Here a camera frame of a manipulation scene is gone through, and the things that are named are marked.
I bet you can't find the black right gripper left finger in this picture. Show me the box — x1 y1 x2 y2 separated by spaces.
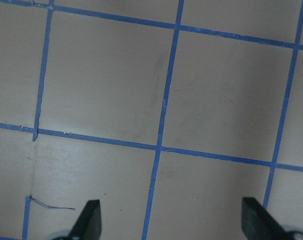
69 199 102 240

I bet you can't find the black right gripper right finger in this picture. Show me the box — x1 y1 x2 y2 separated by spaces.
241 197 289 240

